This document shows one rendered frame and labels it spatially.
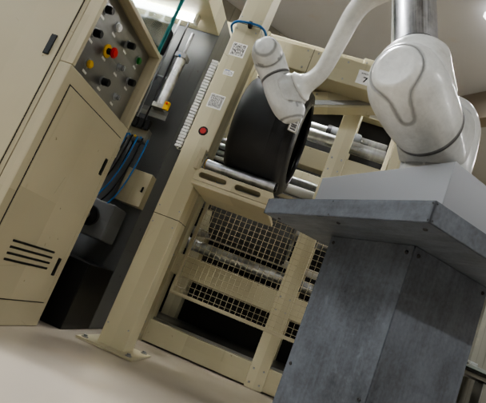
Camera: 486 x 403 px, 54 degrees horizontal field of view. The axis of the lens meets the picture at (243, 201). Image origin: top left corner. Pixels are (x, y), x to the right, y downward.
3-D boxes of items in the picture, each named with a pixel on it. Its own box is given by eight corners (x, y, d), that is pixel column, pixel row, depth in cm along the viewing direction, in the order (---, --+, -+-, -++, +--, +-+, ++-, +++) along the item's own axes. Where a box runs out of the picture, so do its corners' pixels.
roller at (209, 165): (205, 157, 216) (207, 160, 220) (201, 165, 214) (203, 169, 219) (278, 181, 209) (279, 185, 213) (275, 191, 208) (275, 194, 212)
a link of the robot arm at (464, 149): (474, 202, 113) (495, 122, 119) (454, 165, 101) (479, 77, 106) (408, 195, 124) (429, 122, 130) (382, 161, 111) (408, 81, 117)
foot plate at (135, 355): (74, 337, 203) (77, 331, 203) (100, 335, 228) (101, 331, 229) (130, 361, 197) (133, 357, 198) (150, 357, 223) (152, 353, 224)
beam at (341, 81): (264, 60, 261) (274, 36, 264) (268, 82, 286) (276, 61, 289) (374, 92, 250) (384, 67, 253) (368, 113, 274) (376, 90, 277)
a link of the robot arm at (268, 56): (250, 57, 171) (263, 90, 169) (244, 37, 156) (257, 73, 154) (279, 45, 170) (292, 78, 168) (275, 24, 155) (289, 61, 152)
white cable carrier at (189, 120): (173, 145, 228) (212, 59, 237) (177, 149, 233) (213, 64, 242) (182, 148, 227) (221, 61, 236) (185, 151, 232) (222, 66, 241)
